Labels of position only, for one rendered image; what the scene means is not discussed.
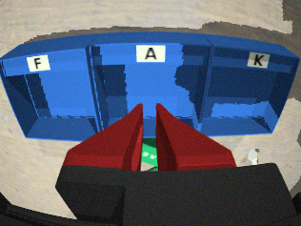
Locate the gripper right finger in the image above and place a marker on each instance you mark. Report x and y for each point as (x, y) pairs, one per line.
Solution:
(184, 148)

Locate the blue three-compartment bin rack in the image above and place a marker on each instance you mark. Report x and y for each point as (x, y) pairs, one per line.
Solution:
(57, 90)

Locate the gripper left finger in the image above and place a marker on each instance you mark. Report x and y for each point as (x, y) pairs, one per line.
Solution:
(113, 147)

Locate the grey hex-head bolt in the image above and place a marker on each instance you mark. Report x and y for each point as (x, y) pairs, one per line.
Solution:
(253, 157)

